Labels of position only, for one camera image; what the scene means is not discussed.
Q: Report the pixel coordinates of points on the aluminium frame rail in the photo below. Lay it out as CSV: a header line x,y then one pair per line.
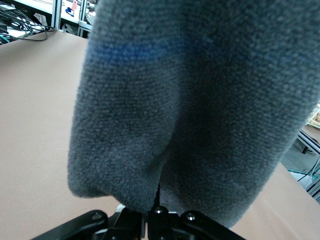
x,y
310,142

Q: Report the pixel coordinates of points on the brown table cover sheet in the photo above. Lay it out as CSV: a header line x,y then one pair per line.
x,y
30,125

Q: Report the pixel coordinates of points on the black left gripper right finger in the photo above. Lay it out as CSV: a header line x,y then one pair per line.
x,y
195,225

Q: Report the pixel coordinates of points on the grey towel with pink side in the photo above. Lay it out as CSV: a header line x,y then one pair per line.
x,y
175,100

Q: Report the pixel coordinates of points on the small blue object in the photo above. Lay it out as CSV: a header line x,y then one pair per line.
x,y
69,11

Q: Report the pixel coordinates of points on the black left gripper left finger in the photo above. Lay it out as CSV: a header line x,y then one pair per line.
x,y
87,225

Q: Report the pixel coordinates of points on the aluminium frame post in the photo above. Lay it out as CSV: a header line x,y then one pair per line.
x,y
85,20
56,15

